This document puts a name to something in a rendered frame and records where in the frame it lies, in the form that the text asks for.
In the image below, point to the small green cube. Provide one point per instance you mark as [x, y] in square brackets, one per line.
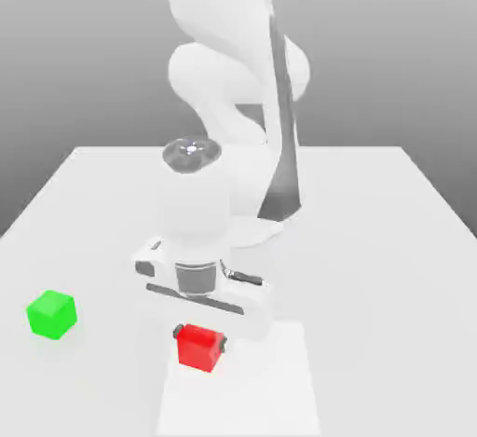
[51, 314]

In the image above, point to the small red cube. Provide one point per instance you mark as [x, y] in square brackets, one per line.
[197, 349]

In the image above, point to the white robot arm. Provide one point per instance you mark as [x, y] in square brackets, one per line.
[223, 71]

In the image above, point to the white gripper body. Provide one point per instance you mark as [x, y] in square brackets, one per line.
[208, 304]

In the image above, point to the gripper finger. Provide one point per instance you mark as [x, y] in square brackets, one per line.
[223, 344]
[178, 330]

